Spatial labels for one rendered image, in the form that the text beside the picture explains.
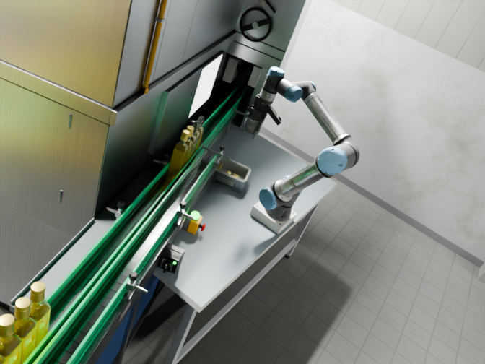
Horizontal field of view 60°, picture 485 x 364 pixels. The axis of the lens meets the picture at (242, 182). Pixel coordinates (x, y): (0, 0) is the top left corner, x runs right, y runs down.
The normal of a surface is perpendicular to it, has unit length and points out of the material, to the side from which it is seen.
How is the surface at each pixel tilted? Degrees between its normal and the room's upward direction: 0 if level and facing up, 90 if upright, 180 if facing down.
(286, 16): 90
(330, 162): 84
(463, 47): 90
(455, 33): 90
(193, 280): 0
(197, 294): 0
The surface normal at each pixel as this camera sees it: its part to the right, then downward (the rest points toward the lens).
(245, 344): 0.32, -0.79
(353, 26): -0.53, 0.32
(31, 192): -0.24, 0.47
